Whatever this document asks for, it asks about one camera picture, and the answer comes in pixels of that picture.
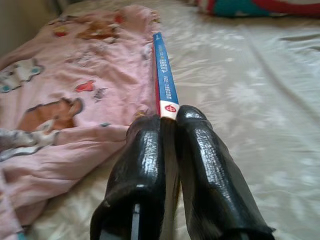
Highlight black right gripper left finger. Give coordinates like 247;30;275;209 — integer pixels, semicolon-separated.
89;115;167;240

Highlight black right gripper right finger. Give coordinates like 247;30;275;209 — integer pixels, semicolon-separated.
174;104;276;240

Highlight pink cartoon bear blanket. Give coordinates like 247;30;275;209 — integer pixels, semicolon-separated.
0;4;161;240

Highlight colourful children's book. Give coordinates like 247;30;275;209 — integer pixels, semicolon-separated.
151;32;182;211

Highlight grey floral bed sheet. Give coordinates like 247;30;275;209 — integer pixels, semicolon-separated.
29;0;320;240

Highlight red white blue bolster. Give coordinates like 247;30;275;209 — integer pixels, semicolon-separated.
187;0;320;18

